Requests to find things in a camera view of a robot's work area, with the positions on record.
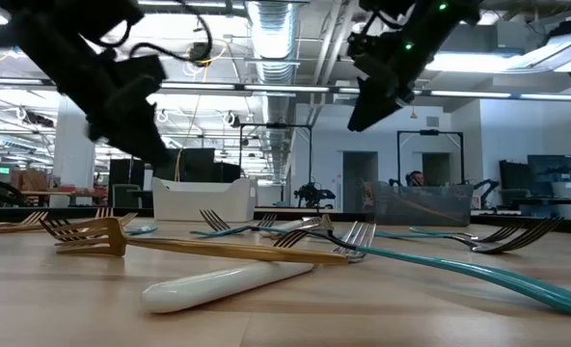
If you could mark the narrow black cabinet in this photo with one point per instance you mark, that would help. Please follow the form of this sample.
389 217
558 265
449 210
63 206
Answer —
121 173

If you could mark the black gantry frame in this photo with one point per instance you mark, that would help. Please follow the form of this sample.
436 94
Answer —
430 132

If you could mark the white plastic bin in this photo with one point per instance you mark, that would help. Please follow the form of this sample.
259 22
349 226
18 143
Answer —
203 205

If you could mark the translucent grey plastic bin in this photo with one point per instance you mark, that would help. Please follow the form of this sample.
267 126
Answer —
387 212

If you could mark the person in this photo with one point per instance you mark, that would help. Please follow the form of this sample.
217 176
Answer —
416 179

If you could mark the grey door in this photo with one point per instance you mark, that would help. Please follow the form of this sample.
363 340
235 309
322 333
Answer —
358 168
437 166

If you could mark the black ceiling-hung device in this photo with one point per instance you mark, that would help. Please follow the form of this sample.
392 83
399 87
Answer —
199 53

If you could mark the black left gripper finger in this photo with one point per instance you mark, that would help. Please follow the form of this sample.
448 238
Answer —
136 135

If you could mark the long ceiling light strip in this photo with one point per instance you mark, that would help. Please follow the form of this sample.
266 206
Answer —
266 88
483 94

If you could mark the silver spiral air duct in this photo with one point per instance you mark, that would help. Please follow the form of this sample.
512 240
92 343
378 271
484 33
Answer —
272 38

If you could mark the white square column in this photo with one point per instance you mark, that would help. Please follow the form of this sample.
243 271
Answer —
73 173

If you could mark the grey-green chair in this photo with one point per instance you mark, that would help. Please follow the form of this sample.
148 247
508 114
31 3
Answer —
126 195

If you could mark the wide black cabinet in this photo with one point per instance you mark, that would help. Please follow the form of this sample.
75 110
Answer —
203 166

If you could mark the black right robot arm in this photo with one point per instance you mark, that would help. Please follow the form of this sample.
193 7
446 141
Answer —
425 14

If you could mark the black background robot arm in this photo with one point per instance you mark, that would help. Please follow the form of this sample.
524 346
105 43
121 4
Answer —
312 195

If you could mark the dark computer monitor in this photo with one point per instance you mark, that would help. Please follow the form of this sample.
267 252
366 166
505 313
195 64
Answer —
551 173

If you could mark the green exit sign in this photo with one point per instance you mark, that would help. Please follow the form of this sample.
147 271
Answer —
4 170

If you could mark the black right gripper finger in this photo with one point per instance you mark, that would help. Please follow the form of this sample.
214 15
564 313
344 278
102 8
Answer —
377 108

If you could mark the brown cardboard box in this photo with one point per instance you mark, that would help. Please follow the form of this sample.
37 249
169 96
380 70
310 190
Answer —
30 180

